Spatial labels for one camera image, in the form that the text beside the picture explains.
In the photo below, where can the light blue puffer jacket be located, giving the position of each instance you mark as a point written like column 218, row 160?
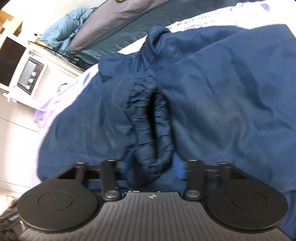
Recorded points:
column 59, row 36

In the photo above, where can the lavender bed sheet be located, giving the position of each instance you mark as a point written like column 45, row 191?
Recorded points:
column 245, row 15

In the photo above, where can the white microwave oven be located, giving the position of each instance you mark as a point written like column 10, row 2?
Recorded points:
column 21, row 67

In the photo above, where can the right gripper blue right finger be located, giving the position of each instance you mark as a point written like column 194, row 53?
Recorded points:
column 179, row 166

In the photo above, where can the navy blue large jacket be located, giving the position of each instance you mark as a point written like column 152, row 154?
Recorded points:
column 217, row 94

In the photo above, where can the grey purple pillow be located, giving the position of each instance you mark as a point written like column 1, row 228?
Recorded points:
column 107, row 17

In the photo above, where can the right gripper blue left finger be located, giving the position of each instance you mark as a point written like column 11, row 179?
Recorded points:
column 126, row 165

